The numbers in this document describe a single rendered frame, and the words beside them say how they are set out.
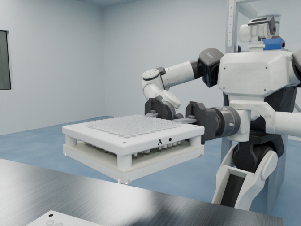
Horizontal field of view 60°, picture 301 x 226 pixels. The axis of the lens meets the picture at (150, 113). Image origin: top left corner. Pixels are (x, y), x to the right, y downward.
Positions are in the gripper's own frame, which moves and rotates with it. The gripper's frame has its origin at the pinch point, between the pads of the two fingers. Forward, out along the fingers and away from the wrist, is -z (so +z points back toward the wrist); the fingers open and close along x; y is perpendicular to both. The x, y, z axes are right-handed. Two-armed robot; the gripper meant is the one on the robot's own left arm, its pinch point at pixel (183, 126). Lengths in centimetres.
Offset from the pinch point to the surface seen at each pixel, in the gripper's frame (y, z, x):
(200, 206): -8.3, -1.1, 17.9
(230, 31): 68, 103, -44
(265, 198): 52, 134, 76
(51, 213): -4.1, -34.2, 11.5
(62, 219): -7.2, -33.2, 11.5
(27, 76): 543, 61, -10
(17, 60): 537, 43, -40
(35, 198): 18.7, -32.5, 18.6
